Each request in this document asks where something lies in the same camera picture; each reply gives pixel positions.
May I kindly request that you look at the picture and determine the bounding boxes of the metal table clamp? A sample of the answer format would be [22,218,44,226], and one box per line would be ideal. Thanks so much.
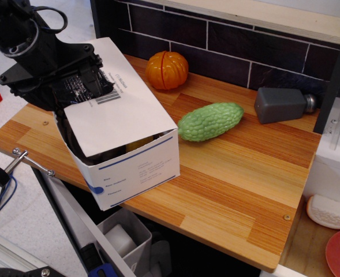
[0,148,55,187]

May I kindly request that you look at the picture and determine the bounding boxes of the orange toy pumpkin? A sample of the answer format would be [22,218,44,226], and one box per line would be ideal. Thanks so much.
[145,51,189,90]

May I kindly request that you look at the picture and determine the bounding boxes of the white toy bread slice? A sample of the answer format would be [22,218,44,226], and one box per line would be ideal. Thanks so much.
[306,194,340,230]

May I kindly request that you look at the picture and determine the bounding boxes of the green toy bitter gourd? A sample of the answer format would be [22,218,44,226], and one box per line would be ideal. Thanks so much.
[178,103,244,142]

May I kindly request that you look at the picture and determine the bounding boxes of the wooden shelf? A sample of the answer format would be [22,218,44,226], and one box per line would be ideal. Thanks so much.
[151,0,340,44]

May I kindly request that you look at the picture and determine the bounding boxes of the white cup in bin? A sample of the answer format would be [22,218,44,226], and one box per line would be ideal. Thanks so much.
[104,224,137,257]

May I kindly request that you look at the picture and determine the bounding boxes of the grey plastic bin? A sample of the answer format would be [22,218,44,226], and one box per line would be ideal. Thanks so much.
[98,208,152,276]

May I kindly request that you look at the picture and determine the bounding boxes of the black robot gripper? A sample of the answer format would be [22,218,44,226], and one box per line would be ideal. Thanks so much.
[0,1,108,111]

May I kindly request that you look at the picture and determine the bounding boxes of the yellow toy corn front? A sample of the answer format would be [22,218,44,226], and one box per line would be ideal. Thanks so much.
[125,136,154,153]

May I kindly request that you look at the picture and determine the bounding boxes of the white cardboard box with flap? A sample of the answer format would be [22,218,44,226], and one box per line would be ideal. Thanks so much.
[55,38,180,211]

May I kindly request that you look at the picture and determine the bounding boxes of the grey shaker bottle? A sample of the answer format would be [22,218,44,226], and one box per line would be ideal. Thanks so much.
[254,87,317,124]

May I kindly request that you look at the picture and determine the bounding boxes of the blue black tool handle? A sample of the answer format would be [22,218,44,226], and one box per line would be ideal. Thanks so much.
[80,244,117,277]

